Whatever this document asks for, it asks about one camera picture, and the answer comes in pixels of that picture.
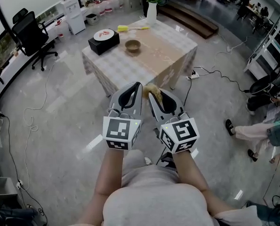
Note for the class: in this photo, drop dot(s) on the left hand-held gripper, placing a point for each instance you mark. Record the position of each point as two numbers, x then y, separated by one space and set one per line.
116 128

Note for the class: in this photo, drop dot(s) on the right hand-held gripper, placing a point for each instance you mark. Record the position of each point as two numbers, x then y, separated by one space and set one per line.
179 131

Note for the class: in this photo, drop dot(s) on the tan scrubbing sponge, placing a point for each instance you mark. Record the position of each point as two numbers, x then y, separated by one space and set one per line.
154 92

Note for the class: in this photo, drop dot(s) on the brown bowl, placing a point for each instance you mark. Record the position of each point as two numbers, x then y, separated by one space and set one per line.
132 46

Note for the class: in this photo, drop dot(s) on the person's left forearm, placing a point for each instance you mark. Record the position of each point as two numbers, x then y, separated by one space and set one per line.
111 171

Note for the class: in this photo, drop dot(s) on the person's right forearm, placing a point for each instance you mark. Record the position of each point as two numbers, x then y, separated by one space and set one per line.
186 171

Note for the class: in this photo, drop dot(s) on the long white power strip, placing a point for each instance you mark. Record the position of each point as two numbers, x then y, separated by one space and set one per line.
193 75

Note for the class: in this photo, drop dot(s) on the beige checked tablecloth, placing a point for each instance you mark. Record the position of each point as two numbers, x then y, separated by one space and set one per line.
149 62

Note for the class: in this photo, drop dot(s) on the person's white shoe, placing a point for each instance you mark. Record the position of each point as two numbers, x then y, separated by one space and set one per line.
148 160

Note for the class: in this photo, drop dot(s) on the black leather box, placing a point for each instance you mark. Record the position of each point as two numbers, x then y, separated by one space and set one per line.
104 47

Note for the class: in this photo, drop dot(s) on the white round plate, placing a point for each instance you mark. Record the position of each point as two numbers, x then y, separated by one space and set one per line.
98 37

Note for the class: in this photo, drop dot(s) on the yellow sponge bottle brush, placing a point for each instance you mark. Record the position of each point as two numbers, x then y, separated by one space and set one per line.
123 28

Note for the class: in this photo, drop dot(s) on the white plastic basket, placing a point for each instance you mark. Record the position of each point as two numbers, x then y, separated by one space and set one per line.
92 20

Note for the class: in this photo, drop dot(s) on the brown wooden platform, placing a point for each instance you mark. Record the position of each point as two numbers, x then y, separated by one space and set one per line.
191 20

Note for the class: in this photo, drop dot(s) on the person's grey shirt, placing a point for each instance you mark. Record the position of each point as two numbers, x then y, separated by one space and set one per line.
158 201

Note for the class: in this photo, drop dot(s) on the white tall vase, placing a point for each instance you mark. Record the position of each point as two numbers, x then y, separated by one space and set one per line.
151 14

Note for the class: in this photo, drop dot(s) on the black wok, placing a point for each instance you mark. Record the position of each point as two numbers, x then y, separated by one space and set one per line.
259 86

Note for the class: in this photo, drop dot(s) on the clear water jug red label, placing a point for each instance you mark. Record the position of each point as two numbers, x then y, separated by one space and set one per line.
120 4
108 8
102 11
60 32

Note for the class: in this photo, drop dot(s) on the white metal shelf rack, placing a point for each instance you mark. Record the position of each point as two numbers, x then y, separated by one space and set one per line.
252 65

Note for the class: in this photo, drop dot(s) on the white water dispenser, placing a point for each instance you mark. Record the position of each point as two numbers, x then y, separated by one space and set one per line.
74 18

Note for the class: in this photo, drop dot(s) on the black office chair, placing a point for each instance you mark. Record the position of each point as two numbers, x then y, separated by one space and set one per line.
29 34

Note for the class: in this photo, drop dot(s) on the black framed window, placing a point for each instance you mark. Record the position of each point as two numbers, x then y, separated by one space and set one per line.
3 50

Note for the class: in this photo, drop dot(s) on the small white power strip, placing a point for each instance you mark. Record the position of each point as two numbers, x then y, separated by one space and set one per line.
19 184

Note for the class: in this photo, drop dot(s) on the white open cabinet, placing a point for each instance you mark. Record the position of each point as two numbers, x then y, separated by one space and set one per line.
1 189

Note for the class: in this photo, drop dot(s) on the dark grey bag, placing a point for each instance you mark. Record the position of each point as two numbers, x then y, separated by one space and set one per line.
12 215

